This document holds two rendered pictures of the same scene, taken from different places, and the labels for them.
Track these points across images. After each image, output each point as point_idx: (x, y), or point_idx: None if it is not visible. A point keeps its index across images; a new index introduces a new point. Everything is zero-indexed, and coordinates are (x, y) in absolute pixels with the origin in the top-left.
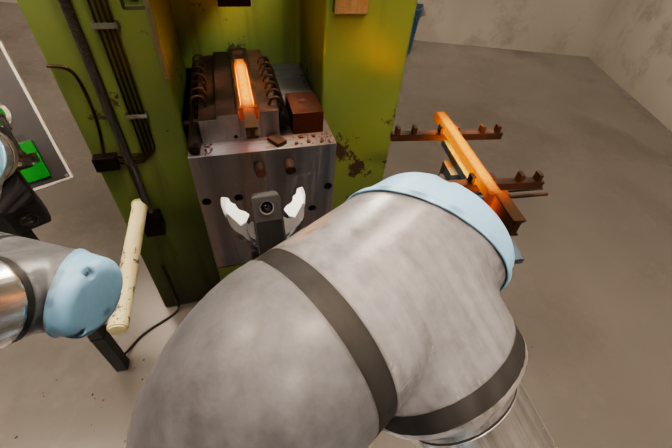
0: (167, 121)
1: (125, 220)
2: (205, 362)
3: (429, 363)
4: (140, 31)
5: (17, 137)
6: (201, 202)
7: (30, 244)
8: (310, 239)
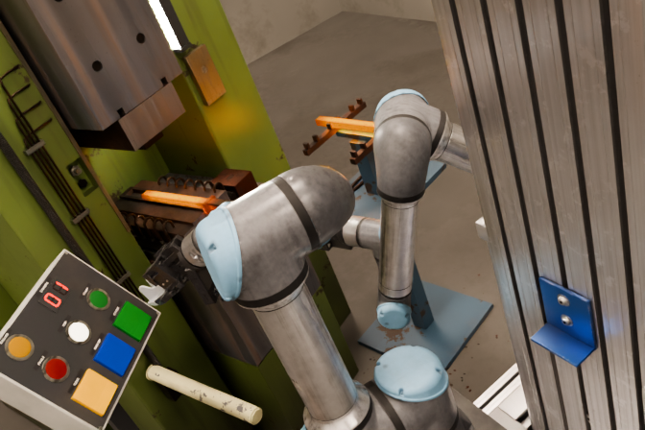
0: (141, 269)
1: (146, 402)
2: (393, 136)
3: (427, 120)
4: (100, 205)
5: (118, 304)
6: (221, 299)
7: None
8: (383, 117)
